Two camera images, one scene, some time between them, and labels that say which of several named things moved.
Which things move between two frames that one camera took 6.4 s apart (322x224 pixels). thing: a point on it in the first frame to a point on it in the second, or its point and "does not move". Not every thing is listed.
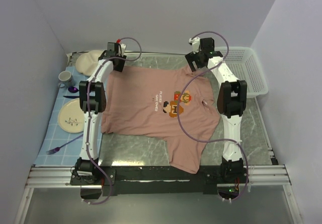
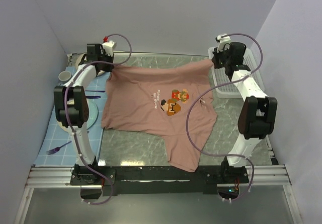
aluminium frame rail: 59,177 does not move
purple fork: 58,148 does not move
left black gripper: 119,67 to 110,58
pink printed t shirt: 171,101 does not move
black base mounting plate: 162,180 does not move
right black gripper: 191,57 to 216,55
